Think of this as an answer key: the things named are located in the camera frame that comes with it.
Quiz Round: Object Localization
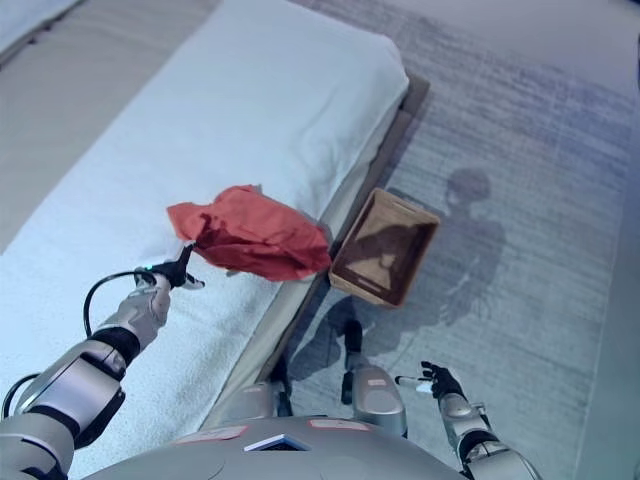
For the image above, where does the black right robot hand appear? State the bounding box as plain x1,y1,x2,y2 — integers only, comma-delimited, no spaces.
395,360,467,400

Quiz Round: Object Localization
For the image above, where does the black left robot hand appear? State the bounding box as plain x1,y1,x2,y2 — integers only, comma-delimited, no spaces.
133,241,206,293

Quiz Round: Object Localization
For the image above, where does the red cloth garment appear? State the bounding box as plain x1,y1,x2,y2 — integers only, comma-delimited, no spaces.
166,184,333,283

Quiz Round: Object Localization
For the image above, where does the brown woven basket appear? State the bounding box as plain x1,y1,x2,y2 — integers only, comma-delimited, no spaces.
328,187,442,307

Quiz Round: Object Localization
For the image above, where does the silver right robot leg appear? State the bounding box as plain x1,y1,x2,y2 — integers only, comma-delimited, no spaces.
340,319,407,439

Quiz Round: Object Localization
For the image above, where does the silver robot leg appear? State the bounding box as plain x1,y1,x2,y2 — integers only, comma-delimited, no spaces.
340,319,407,439
219,355,294,431

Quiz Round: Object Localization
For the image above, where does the white mattress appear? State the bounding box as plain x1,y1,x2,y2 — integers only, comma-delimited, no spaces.
0,0,410,480

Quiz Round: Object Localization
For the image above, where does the silver left robot leg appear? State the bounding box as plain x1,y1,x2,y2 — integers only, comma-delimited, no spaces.
219,355,294,431

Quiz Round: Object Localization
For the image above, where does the silver robot torso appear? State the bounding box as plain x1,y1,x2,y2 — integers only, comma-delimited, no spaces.
67,415,481,480

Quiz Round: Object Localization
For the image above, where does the grey striped rug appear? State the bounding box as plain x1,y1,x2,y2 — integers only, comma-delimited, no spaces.
287,0,640,480

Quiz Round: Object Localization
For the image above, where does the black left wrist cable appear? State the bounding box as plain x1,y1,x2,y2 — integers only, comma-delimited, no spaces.
82,267,151,340

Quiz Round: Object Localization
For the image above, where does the brown bed frame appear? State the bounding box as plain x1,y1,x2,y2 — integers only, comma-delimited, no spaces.
198,74,431,432

